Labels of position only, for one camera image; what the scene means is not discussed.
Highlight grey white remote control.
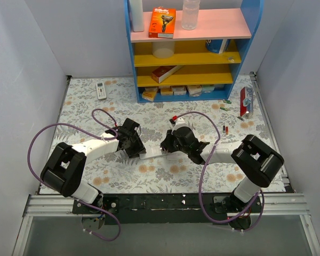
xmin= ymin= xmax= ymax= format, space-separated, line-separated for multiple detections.
xmin=139 ymin=147 xmax=167 ymax=160

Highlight white battery cover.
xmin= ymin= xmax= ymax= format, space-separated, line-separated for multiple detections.
xmin=166 ymin=153 xmax=180 ymax=161

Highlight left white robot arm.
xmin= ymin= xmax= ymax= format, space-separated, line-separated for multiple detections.
xmin=40 ymin=118 xmax=146 ymax=213

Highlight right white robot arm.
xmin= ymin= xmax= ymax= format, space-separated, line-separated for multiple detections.
xmin=161 ymin=126 xmax=284 ymax=212

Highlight small white remote control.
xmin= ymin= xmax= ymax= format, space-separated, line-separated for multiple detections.
xmin=95 ymin=82 xmax=107 ymax=100

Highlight floral tablecloth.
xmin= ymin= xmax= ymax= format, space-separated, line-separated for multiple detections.
xmin=52 ymin=75 xmax=271 ymax=193

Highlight yellow orange small box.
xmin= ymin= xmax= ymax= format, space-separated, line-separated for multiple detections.
xmin=141 ymin=90 xmax=157 ymax=102

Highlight white orange small box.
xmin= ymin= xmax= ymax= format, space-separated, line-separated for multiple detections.
xmin=160 ymin=87 xmax=173 ymax=96

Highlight white tan small box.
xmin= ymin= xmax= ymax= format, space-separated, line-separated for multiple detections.
xmin=186 ymin=85 xmax=202 ymax=97

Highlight pale green small box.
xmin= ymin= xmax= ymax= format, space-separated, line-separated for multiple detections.
xmin=201 ymin=84 xmax=215 ymax=93

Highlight red white long box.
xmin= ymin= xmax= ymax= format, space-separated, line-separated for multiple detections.
xmin=151 ymin=65 xmax=183 ymax=84

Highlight blue shelf unit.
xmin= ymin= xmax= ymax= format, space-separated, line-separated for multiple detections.
xmin=124 ymin=1 xmax=264 ymax=103

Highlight red toothpaste box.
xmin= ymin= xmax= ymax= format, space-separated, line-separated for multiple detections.
xmin=240 ymin=87 xmax=253 ymax=118

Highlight white translucent cup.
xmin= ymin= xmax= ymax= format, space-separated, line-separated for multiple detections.
xmin=152 ymin=41 xmax=175 ymax=59

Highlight blue white can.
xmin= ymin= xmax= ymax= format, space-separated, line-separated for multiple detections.
xmin=205 ymin=39 xmax=231 ymax=54

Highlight orange razor box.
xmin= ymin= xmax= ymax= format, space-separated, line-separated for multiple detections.
xmin=148 ymin=7 xmax=177 ymax=39

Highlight white bottle on shelf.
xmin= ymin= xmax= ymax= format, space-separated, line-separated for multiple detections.
xmin=129 ymin=0 xmax=144 ymax=32

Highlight clear plastic bottle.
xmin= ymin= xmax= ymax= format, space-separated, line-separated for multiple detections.
xmin=181 ymin=0 xmax=201 ymax=30

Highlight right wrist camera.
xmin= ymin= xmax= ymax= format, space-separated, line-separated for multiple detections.
xmin=170 ymin=116 xmax=187 ymax=131

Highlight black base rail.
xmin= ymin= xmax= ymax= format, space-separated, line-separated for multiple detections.
xmin=71 ymin=192 xmax=257 ymax=226

